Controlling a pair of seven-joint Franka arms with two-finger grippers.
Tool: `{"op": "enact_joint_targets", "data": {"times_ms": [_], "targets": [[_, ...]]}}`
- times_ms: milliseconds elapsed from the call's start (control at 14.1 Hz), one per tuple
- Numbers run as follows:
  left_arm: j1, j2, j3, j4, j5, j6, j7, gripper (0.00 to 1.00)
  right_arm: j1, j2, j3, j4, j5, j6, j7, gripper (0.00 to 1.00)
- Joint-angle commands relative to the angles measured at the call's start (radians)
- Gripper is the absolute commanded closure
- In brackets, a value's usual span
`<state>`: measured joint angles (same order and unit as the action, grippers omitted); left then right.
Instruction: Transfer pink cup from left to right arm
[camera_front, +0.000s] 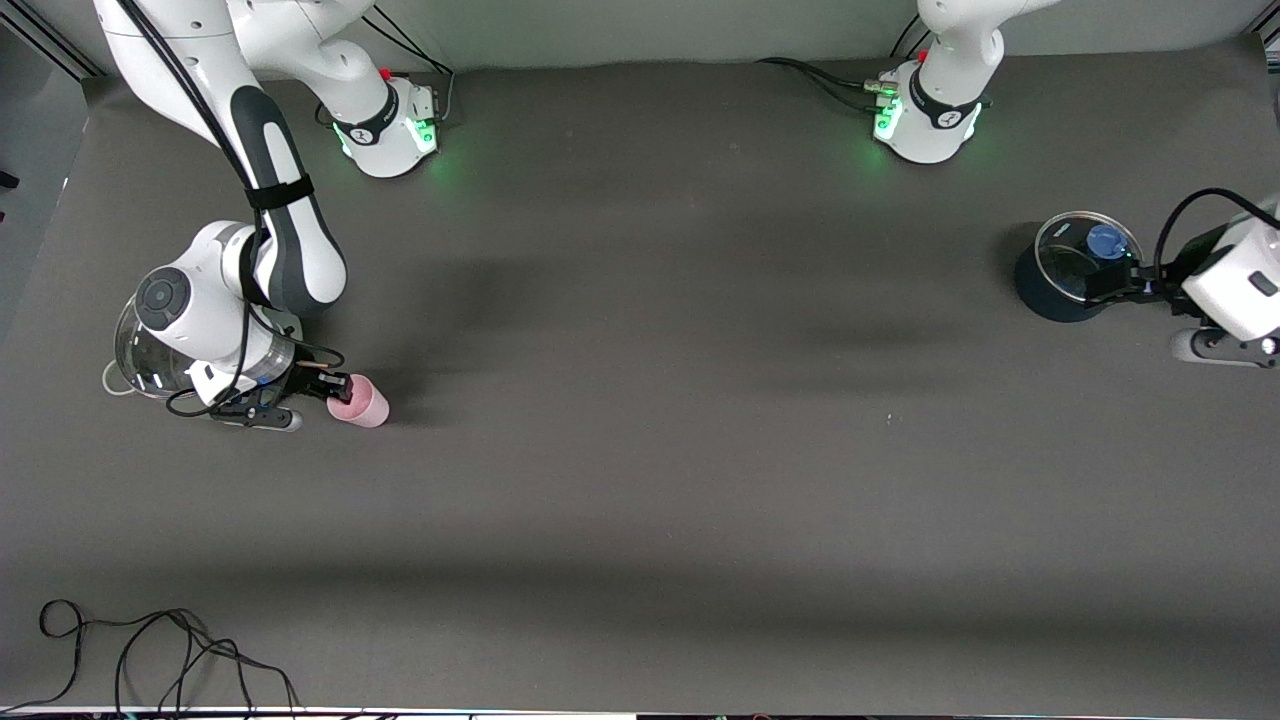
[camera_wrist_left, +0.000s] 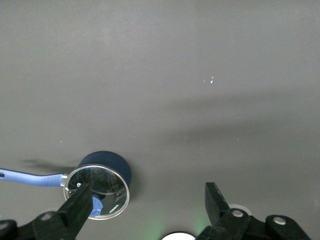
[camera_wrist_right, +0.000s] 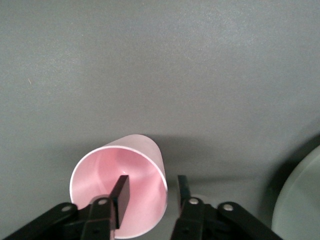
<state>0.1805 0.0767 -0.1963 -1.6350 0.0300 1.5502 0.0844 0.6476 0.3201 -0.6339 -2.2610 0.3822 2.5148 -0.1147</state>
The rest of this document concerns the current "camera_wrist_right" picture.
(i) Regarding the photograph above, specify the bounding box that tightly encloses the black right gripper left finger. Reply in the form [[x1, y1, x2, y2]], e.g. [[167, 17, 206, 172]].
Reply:
[[0, 174, 131, 240]]

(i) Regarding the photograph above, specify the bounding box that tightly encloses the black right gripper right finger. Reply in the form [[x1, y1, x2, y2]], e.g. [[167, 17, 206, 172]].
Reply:
[[169, 174, 286, 240]]

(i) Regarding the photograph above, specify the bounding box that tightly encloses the pink plastic cup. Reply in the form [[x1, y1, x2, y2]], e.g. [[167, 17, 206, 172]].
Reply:
[[69, 134, 168, 240]]

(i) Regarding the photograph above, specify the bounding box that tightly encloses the pale green stockpot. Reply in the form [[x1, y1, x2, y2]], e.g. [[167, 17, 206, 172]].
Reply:
[[271, 143, 320, 240]]

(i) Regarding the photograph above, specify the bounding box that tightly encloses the dark grey table mat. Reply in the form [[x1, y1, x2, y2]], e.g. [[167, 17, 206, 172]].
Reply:
[[0, 0, 320, 240]]

